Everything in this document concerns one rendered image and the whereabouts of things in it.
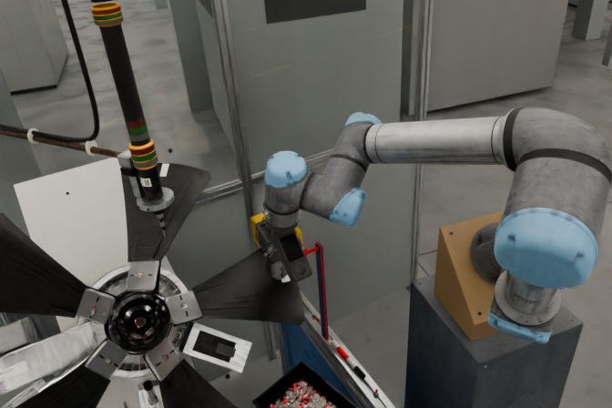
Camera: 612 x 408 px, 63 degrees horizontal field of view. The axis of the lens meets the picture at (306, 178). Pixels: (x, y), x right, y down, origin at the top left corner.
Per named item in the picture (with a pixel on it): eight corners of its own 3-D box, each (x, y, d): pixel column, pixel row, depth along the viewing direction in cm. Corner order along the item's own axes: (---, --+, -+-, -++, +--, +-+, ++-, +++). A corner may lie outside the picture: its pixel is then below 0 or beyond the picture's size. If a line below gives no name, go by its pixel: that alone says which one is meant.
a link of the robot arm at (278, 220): (309, 208, 99) (271, 221, 96) (306, 223, 103) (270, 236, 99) (290, 183, 104) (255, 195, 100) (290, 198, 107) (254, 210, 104)
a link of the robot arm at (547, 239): (560, 286, 106) (624, 159, 61) (544, 354, 101) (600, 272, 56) (501, 269, 112) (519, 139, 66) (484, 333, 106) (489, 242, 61)
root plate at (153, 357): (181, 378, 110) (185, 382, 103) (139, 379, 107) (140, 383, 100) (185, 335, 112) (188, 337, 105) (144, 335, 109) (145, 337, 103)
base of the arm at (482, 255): (509, 215, 125) (533, 205, 116) (538, 272, 122) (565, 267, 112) (459, 236, 121) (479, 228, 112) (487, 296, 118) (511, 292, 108)
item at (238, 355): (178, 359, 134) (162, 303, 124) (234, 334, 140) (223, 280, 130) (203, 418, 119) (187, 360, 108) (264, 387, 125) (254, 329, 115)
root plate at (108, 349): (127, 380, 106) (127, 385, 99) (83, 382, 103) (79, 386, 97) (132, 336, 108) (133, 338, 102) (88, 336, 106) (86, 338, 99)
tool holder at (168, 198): (121, 206, 96) (107, 160, 91) (147, 188, 101) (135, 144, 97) (158, 215, 92) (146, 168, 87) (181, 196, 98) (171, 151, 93)
